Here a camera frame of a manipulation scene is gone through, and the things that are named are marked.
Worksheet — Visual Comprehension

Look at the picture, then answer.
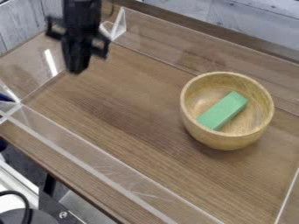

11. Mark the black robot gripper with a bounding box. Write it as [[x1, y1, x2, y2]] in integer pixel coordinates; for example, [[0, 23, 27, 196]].
[[46, 0, 111, 74]]

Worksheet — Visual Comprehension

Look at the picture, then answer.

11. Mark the green rectangular block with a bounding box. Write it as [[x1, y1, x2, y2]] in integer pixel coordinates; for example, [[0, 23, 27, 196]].
[[197, 91, 249, 130]]

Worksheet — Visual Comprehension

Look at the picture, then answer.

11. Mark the light wooden bowl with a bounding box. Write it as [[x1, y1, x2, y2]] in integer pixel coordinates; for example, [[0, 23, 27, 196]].
[[180, 71, 275, 151]]

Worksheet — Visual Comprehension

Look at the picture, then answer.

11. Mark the black table leg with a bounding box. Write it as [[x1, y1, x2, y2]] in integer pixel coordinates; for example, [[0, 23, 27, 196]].
[[43, 174, 56, 196]]

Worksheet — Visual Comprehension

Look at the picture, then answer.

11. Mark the clear acrylic corner bracket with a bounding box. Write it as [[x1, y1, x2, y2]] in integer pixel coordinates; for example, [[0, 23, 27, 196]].
[[99, 8, 127, 41]]

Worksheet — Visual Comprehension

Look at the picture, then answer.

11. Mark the black cable loop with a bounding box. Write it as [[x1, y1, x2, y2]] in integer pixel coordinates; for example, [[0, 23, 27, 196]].
[[0, 190, 34, 224]]

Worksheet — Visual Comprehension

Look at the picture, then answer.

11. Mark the metal base plate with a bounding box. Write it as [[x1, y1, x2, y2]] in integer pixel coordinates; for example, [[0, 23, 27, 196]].
[[46, 191, 118, 224]]

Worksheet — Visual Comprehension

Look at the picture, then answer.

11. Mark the clear acrylic barrier wall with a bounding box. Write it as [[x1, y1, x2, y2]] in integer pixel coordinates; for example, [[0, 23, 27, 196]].
[[0, 89, 225, 224]]

